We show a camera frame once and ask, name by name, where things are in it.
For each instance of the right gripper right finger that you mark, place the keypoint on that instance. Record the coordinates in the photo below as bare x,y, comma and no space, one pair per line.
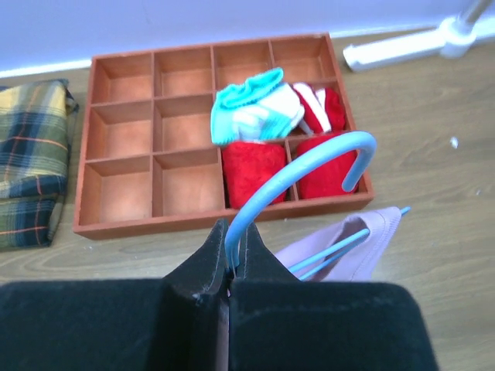
280,323

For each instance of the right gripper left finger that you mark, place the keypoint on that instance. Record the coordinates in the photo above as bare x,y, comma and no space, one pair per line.
177,322

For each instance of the mauve tank top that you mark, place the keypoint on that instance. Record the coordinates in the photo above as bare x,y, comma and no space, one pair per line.
345,251

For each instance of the blue wire hanger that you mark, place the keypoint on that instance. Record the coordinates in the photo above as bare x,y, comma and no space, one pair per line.
360,141

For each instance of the red rolled cloth right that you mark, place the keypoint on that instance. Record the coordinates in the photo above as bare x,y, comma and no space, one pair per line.
326,180

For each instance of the red rolled cloth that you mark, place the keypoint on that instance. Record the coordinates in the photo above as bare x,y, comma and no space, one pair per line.
248,166
326,180

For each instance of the red rolled cloth left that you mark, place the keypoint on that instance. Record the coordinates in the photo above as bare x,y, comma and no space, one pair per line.
248,166

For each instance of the orange compartment tray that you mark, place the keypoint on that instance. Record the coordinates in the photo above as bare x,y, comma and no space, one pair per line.
147,163

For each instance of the teal white sock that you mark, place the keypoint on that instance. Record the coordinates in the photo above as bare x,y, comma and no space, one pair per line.
264,107

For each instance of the red white striped sock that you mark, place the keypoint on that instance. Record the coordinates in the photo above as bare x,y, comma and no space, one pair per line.
323,111

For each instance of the yellow plaid shirt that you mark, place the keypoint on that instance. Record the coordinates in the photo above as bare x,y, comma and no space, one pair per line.
37,125

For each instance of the metal clothes rack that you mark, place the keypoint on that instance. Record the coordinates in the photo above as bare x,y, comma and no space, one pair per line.
452,39

